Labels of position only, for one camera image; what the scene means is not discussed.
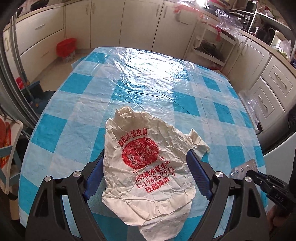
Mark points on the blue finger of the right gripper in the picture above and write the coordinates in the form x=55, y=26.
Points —
x=257, y=177

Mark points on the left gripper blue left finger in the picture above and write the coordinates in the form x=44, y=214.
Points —
x=93, y=174

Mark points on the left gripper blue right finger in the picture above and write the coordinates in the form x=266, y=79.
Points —
x=200, y=172

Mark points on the silver pill blister pack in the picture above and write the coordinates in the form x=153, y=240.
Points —
x=240, y=171

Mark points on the white paper bag red print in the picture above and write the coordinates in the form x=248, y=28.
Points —
x=148, y=181

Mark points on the white kitchen base cabinets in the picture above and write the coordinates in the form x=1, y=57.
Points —
x=166, y=27

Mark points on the person's right hand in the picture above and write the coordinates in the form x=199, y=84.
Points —
x=275, y=217

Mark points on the blue checkered tablecloth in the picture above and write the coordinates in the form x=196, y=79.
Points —
x=71, y=133

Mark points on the clear plastic bag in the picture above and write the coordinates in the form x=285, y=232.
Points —
x=251, y=106

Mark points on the white drawer cabinet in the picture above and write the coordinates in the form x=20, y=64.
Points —
x=274, y=92

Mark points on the red plastic basket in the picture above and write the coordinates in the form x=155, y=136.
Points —
x=66, y=47

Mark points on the white open shelf rack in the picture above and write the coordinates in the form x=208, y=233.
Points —
x=210, y=46

